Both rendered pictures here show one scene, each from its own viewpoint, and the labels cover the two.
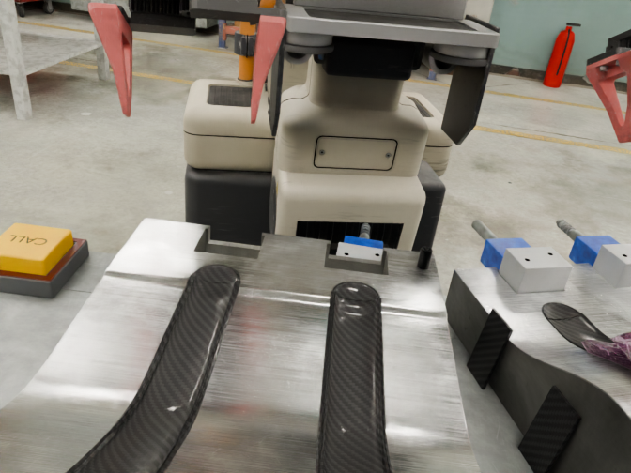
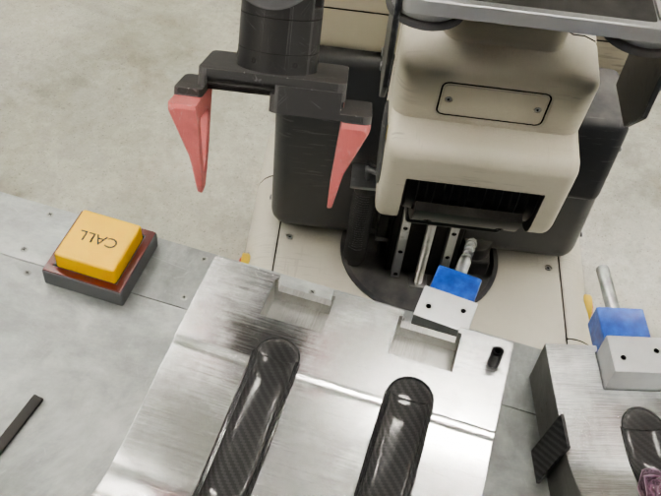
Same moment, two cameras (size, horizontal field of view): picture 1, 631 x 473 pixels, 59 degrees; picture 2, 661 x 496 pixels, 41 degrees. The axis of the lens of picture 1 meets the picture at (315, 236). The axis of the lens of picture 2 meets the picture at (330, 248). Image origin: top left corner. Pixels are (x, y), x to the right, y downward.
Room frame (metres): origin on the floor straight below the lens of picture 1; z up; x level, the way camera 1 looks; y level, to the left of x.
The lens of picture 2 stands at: (-0.02, -0.03, 1.48)
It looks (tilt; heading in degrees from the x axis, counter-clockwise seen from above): 50 degrees down; 10
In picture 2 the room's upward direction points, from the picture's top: 7 degrees clockwise
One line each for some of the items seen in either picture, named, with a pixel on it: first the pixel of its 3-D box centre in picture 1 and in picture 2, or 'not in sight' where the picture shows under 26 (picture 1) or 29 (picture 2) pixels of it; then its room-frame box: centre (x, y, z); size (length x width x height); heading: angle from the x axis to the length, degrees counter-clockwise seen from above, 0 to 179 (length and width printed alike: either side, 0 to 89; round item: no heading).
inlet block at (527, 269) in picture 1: (505, 254); (617, 326); (0.50, -0.20, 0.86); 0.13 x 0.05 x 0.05; 16
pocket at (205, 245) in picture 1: (230, 259); (298, 315); (0.40, 0.07, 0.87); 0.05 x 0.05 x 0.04; 89
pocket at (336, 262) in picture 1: (353, 274); (422, 352); (0.40, -0.04, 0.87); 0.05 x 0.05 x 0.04; 89
